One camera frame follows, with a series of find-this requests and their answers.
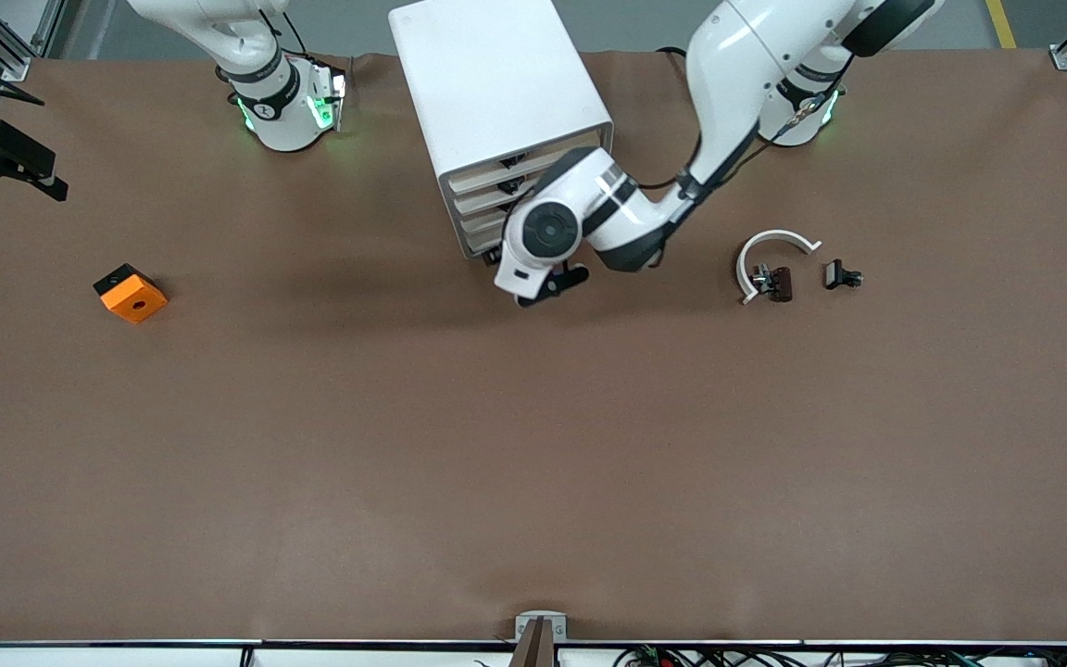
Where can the white plain pull-out drawer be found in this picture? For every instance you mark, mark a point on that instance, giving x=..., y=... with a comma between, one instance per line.
x=478, y=245
x=478, y=222

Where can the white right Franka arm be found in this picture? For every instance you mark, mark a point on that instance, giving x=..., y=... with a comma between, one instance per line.
x=274, y=102

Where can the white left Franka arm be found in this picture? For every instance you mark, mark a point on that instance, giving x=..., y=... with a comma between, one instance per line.
x=728, y=74

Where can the white drawer cabinet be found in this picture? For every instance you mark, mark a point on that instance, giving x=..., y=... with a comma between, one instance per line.
x=487, y=83

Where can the orange box with hole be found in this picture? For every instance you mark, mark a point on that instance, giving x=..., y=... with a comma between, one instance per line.
x=135, y=301

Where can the brown table mat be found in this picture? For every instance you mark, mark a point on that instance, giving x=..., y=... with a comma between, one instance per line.
x=533, y=463

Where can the small brown terminal block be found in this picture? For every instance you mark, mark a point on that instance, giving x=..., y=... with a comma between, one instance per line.
x=782, y=283

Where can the small black clip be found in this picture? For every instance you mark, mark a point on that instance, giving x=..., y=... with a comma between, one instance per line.
x=834, y=274

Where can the grey metal edge bracket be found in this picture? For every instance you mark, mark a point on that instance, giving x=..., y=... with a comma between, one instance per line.
x=524, y=622

